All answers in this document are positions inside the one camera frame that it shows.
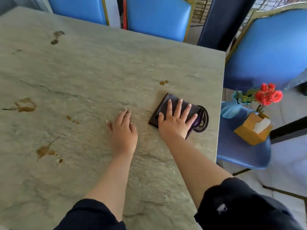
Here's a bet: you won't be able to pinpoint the black table base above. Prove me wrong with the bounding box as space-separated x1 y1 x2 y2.
270 116 307 144

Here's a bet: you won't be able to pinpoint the black left sleeve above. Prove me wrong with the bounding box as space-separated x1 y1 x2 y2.
54 198 127 230

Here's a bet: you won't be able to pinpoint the dark navy chair back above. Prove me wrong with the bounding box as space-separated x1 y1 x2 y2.
197 0 257 52

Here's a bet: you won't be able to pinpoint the red artificial flowers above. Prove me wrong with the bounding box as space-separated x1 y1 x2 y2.
235 83 283 115

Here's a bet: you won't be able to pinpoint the person's left hand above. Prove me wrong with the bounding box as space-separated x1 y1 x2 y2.
106 109 138 158

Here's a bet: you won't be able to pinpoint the person's left forearm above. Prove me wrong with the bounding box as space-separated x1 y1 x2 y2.
84 152 135 222

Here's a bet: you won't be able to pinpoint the white tissue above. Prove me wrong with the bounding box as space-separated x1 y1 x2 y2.
253 117 271 134

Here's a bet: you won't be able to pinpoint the blue padded gold-framed chair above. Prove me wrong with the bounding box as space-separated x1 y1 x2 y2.
216 101 273 176
47 0 110 26
223 2 307 92
125 0 196 43

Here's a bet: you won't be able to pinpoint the black sleeve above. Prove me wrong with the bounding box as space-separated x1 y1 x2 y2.
54 198 127 230
194 177 304 230

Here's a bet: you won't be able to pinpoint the wooden tissue box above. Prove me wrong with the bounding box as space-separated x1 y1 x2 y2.
234 112 273 146

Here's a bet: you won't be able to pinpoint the black right sleeve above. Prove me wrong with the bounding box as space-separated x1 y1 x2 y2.
194 177 304 230

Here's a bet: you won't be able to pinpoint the person's right forearm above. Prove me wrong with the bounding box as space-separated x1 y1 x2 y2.
162 135 234 210

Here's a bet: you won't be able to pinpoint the light blue flower vase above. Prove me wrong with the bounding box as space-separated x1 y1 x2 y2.
220 91 243 119

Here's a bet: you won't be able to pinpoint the person's right hand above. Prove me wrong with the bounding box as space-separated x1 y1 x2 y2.
157 99 198 142

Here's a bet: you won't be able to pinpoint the gold metal rack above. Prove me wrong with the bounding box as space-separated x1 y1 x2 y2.
191 0 209 25

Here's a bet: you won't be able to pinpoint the dark purple cloth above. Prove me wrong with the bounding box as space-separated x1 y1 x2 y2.
148 92 209 139

